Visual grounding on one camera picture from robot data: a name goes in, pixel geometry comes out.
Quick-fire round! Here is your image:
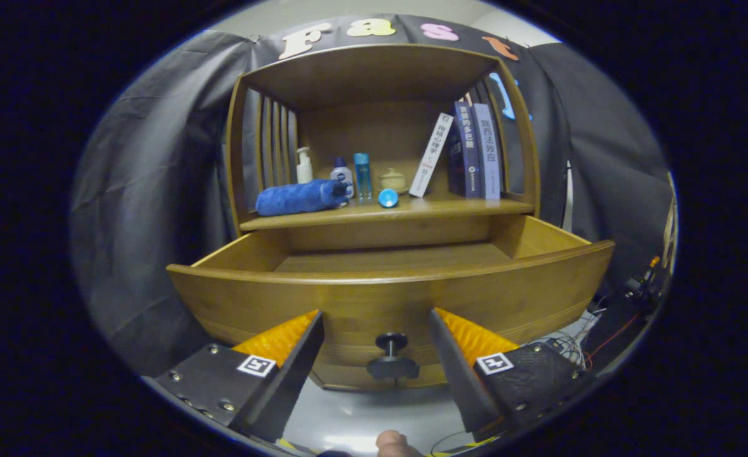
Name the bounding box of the wooden drawer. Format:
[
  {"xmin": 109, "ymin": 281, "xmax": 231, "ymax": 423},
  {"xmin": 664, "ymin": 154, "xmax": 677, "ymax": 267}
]
[{"xmin": 166, "ymin": 215, "xmax": 616, "ymax": 391}]

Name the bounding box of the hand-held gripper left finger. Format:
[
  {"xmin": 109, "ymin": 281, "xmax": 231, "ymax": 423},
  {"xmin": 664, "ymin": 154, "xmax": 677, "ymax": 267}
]
[{"xmin": 142, "ymin": 309, "xmax": 325, "ymax": 444}]

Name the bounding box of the wooden cabinet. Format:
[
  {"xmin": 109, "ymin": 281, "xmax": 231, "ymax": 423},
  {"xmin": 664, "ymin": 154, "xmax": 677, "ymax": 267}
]
[{"xmin": 225, "ymin": 43, "xmax": 542, "ymax": 239}]

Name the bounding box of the blue towel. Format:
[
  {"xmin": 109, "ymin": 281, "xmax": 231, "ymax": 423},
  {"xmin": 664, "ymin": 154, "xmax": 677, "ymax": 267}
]
[{"xmin": 255, "ymin": 179, "xmax": 349, "ymax": 217}]

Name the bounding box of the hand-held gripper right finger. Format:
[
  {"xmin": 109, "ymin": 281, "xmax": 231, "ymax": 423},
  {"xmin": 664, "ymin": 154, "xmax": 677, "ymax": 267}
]
[{"xmin": 428, "ymin": 307, "xmax": 597, "ymax": 443}]

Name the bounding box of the white book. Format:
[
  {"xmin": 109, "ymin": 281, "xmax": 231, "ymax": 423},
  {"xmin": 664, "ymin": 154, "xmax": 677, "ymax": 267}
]
[{"xmin": 408, "ymin": 112, "xmax": 455, "ymax": 198}]

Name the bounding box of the wooden countertop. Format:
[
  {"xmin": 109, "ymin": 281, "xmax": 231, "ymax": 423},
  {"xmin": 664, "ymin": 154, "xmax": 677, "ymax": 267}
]
[{"xmin": 239, "ymin": 194, "xmax": 535, "ymax": 232}]

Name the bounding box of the dark blue book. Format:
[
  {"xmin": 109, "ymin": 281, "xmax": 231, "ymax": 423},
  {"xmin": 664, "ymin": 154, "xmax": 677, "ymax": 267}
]
[{"xmin": 447, "ymin": 102, "xmax": 483, "ymax": 199}]

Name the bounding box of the light purple book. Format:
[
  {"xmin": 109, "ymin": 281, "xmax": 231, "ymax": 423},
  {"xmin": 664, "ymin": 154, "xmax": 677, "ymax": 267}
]
[{"xmin": 472, "ymin": 103, "xmax": 502, "ymax": 201}]

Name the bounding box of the white blue-capped lotion bottle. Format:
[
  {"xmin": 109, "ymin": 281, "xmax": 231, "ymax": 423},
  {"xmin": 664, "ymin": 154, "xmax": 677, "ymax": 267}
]
[{"xmin": 330, "ymin": 157, "xmax": 355, "ymax": 199}]

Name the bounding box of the clear blue bottle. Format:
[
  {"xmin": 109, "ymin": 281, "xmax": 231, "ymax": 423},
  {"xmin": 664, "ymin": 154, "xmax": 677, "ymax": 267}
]
[{"xmin": 353, "ymin": 152, "xmax": 373, "ymax": 202}]

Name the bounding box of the white pump bottle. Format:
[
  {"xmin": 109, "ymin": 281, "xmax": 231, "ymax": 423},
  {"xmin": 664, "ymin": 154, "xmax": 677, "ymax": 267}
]
[{"xmin": 295, "ymin": 147, "xmax": 314, "ymax": 185}]

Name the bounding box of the beige lidded teacup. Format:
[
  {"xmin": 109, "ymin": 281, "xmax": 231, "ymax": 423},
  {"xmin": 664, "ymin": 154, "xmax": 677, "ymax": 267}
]
[{"xmin": 378, "ymin": 168, "xmax": 408, "ymax": 193}]

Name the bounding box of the tangle of cables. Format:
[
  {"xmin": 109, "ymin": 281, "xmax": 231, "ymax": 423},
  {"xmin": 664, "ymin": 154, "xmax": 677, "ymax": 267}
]
[{"xmin": 542, "ymin": 305, "xmax": 644, "ymax": 372}]

